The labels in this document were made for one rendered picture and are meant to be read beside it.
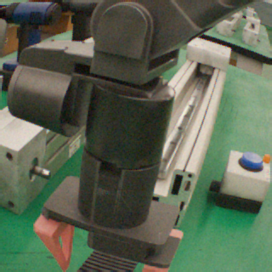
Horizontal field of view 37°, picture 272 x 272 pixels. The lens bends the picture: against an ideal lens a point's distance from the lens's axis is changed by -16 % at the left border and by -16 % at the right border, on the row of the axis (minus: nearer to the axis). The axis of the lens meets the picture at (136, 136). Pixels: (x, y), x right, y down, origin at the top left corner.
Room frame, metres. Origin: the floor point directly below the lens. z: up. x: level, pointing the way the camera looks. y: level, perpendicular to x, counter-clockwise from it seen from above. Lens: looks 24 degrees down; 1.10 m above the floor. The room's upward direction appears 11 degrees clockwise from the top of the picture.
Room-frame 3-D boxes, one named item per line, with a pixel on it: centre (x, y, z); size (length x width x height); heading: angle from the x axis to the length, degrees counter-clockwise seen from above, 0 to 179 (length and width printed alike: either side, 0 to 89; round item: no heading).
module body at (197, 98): (0.87, -0.10, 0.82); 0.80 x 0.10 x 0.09; 169
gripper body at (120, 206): (0.30, 0.01, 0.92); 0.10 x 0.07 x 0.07; 79
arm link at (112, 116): (0.31, 0.01, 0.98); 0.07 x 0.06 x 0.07; 73
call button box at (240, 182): (0.57, -0.17, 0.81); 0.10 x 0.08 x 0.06; 79
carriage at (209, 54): (1.12, -0.15, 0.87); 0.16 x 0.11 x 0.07; 169
